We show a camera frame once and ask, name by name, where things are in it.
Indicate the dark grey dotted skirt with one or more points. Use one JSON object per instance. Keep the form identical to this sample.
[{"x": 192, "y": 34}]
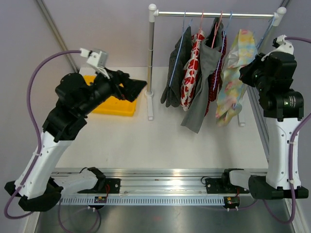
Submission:
[{"x": 171, "y": 97}]

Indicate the silver white clothes rack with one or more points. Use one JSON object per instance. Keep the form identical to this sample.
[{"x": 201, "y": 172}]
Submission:
[{"x": 154, "y": 12}]

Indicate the aluminium rail base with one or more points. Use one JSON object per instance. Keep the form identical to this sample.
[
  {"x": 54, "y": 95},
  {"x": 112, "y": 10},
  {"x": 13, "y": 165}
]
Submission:
[{"x": 162, "y": 181}]

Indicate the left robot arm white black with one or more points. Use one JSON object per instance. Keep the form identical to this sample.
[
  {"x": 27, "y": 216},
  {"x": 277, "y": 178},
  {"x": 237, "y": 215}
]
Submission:
[{"x": 36, "y": 189}]

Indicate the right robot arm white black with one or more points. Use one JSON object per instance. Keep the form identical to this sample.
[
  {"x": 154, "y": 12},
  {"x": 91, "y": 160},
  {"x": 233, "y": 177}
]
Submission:
[{"x": 272, "y": 75}]

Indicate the white slotted cable duct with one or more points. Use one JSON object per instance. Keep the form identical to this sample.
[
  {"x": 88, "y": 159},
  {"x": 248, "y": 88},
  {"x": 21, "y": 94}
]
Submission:
[{"x": 144, "y": 200}]

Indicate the plain grey skirt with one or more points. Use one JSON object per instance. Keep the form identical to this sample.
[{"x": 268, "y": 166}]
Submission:
[{"x": 195, "y": 114}]

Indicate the pink hanger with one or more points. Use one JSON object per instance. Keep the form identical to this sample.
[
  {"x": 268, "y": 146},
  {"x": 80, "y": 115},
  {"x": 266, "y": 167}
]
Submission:
[
  {"x": 217, "y": 31},
  {"x": 200, "y": 26}
]

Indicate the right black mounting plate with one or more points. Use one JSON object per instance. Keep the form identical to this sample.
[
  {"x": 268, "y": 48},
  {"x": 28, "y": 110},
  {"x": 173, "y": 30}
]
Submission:
[{"x": 216, "y": 186}]

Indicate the pastel floral skirt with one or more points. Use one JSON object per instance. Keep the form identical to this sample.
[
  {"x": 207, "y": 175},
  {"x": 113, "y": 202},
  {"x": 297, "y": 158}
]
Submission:
[{"x": 241, "y": 54}]

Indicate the blue hanger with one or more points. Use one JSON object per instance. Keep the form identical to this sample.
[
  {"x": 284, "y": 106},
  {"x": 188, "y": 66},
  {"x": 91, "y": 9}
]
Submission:
[
  {"x": 222, "y": 49},
  {"x": 258, "y": 45},
  {"x": 179, "y": 57}
]

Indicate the red white polka-dot skirt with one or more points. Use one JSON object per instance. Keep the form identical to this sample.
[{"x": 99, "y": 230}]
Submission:
[{"x": 212, "y": 55}]

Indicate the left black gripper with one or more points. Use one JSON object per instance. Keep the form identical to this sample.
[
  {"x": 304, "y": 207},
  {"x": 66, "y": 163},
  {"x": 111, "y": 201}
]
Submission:
[{"x": 132, "y": 87}]

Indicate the white red floral skirt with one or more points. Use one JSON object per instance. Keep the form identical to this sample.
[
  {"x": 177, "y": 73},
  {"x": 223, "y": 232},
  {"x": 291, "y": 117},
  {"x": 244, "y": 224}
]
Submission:
[{"x": 191, "y": 70}]

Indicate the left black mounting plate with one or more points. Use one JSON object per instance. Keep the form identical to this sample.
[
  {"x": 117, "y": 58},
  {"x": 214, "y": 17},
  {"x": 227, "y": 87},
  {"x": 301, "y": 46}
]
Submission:
[{"x": 110, "y": 185}]

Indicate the black mounting plate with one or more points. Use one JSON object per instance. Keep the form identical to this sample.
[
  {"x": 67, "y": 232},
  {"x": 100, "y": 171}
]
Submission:
[
  {"x": 110, "y": 185},
  {"x": 216, "y": 186}
]

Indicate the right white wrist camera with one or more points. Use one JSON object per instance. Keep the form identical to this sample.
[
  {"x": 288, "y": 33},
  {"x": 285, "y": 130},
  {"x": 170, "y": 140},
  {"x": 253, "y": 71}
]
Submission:
[{"x": 283, "y": 45}]

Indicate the yellow plastic tray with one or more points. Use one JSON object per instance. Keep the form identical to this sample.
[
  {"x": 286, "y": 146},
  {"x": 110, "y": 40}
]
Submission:
[{"x": 114, "y": 106}]

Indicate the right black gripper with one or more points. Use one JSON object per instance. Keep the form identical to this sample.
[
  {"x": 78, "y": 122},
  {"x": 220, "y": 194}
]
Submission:
[{"x": 246, "y": 71}]

